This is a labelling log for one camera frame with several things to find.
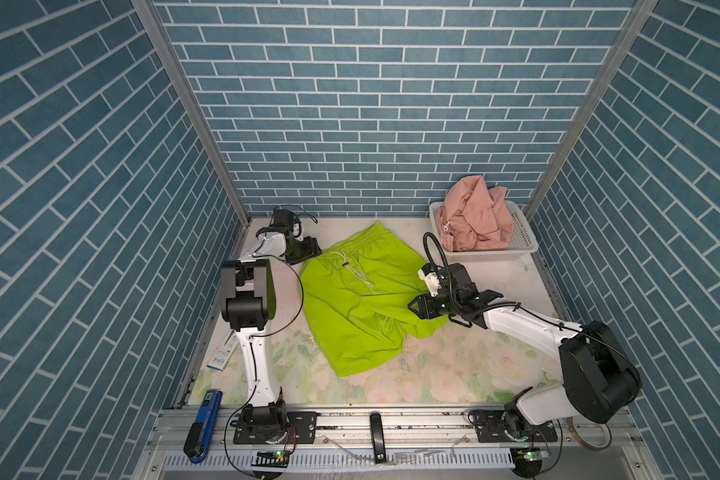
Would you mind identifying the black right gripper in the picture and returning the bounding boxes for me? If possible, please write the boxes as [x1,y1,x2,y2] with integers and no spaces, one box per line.
[405,291,460,318]

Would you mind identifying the lime green shorts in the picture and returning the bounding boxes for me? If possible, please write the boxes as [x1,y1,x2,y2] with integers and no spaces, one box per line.
[300,222,449,377]

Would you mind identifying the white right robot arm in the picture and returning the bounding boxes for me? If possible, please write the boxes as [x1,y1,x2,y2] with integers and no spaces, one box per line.
[408,263,642,437]

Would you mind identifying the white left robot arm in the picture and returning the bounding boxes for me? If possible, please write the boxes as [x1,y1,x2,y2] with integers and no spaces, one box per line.
[220,206,322,428]

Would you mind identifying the pink shorts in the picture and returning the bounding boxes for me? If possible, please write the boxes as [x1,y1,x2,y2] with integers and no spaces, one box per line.
[434,176,515,252]

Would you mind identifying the white plastic basket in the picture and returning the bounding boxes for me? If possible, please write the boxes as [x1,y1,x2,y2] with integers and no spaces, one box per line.
[429,200,538,263]

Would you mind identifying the blue white pen box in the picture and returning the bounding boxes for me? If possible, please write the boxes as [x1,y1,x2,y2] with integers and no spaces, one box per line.
[206,332,239,371]

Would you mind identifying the clear tape roll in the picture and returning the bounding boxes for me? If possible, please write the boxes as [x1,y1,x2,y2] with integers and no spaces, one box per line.
[566,417,613,452]

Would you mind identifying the right green circuit board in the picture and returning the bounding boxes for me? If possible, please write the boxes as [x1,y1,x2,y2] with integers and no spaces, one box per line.
[510,448,544,479]

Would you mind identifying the green circuit board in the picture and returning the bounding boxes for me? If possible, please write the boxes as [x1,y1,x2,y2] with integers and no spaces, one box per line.
[510,448,544,479]
[250,450,291,480]

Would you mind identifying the blue utility knife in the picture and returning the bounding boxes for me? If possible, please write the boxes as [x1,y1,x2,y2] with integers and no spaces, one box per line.
[183,390,223,464]

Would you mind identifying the left green circuit board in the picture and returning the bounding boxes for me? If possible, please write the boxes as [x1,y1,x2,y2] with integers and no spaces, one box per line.
[250,450,291,480]

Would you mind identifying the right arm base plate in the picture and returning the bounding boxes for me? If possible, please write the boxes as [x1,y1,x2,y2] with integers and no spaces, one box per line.
[466,409,559,444]

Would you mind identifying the black handle on rail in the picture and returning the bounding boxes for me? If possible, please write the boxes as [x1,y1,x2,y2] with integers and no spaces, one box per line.
[369,412,388,464]

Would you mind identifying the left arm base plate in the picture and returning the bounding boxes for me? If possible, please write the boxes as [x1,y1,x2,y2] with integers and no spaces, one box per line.
[233,411,317,446]

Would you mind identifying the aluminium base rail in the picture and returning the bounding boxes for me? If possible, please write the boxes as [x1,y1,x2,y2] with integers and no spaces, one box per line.
[134,404,660,479]

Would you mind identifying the aluminium left corner post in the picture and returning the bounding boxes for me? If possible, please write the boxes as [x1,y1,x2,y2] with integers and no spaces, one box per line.
[132,0,250,228]

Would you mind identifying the aluminium corner post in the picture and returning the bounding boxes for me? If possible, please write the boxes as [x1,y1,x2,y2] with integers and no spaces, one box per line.
[523,0,658,220]
[132,0,250,228]

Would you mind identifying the aluminium right corner post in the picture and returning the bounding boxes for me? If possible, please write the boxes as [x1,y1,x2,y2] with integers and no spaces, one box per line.
[523,0,658,220]

